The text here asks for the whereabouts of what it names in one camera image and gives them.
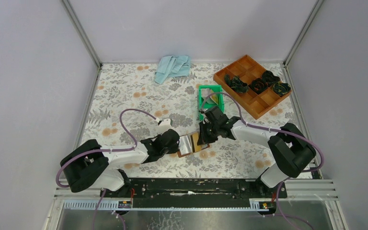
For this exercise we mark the dark rolled sock top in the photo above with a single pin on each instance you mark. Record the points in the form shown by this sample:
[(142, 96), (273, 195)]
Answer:
[(269, 78)]

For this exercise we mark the light blue cloth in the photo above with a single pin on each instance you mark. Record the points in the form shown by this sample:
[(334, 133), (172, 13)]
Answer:
[(171, 67)]

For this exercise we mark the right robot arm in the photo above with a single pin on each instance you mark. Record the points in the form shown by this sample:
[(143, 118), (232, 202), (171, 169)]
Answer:
[(291, 151)]

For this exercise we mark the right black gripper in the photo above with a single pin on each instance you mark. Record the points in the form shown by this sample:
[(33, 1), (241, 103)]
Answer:
[(203, 139)]

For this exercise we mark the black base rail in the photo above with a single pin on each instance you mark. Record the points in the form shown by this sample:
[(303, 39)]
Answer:
[(196, 193)]

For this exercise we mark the green plastic basket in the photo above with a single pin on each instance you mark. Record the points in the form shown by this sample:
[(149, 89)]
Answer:
[(218, 99)]

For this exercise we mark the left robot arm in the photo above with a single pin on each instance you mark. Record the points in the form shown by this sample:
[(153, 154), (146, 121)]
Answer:
[(91, 166)]

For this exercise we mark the dark rolled sock left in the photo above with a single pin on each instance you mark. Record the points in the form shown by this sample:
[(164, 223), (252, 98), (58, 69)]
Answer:
[(236, 84)]

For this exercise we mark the dark rolled sock middle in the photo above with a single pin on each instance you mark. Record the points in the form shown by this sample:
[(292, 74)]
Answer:
[(258, 86)]

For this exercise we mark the orange compartment tray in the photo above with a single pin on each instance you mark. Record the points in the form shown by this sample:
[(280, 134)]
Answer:
[(248, 70)]

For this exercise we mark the brown leather card holder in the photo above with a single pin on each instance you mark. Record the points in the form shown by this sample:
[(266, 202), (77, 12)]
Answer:
[(188, 144)]

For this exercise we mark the dark rolled sock right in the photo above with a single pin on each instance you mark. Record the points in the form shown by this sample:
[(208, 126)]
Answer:
[(281, 88)]

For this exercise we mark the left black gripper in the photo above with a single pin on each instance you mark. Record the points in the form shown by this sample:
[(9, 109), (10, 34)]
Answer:
[(174, 149)]

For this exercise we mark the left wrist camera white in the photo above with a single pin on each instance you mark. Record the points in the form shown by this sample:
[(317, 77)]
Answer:
[(164, 124)]

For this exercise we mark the dark rolled sock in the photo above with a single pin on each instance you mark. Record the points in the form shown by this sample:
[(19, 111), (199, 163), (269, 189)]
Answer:
[(258, 86), (236, 84), (281, 88), (269, 78)]

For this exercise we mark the silver credit card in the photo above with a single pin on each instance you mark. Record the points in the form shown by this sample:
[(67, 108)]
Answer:
[(205, 92)]

